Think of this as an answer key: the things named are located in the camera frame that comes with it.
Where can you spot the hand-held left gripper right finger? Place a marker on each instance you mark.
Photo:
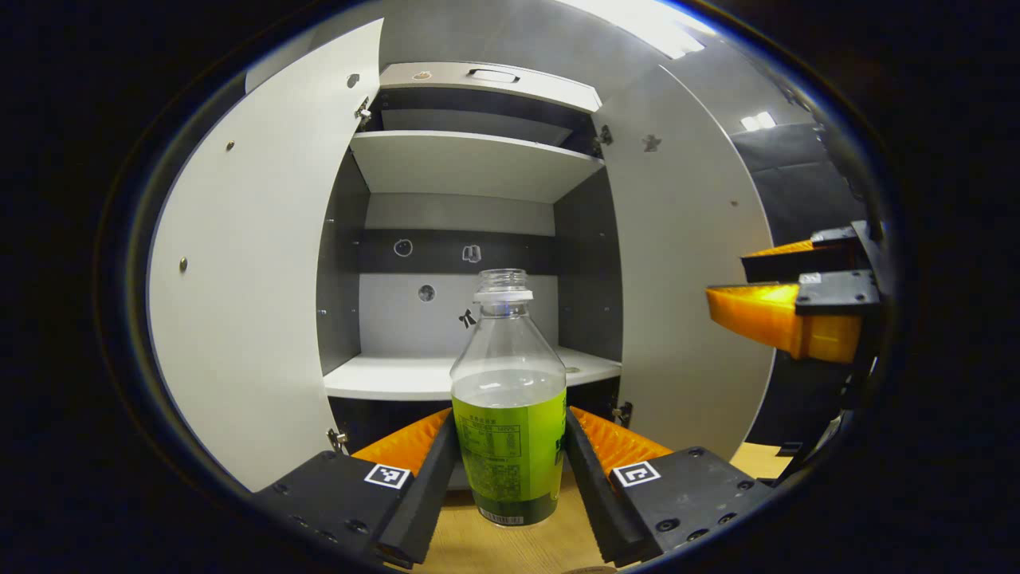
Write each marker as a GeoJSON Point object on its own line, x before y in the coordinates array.
{"type": "Point", "coordinates": [598, 502]}

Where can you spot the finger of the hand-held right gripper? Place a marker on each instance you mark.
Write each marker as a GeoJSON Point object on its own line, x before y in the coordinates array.
{"type": "Point", "coordinates": [837, 291]}
{"type": "Point", "coordinates": [797, 263]}

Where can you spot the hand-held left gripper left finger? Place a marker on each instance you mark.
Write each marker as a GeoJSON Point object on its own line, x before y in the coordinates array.
{"type": "Point", "coordinates": [422, 502]}

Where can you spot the round brown coaster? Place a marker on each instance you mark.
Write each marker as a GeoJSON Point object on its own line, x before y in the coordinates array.
{"type": "Point", "coordinates": [590, 570]}

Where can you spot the clear bottle with green label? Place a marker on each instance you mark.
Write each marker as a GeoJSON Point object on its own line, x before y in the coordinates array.
{"type": "Point", "coordinates": [510, 446]}

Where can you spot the white grey cabinet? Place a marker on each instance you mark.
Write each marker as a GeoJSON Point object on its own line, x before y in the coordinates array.
{"type": "Point", "coordinates": [454, 215]}

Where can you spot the white cabinet shelf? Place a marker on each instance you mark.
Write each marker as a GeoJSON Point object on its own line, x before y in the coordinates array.
{"type": "Point", "coordinates": [382, 379]}
{"type": "Point", "coordinates": [470, 163]}

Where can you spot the white cabinet drawer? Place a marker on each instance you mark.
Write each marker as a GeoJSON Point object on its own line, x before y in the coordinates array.
{"type": "Point", "coordinates": [446, 78]}

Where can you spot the small ceiling light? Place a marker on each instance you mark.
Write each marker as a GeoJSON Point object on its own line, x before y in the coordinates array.
{"type": "Point", "coordinates": [757, 121]}

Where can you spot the long ceiling light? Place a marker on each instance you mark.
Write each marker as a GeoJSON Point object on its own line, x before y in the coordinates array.
{"type": "Point", "coordinates": [645, 24]}

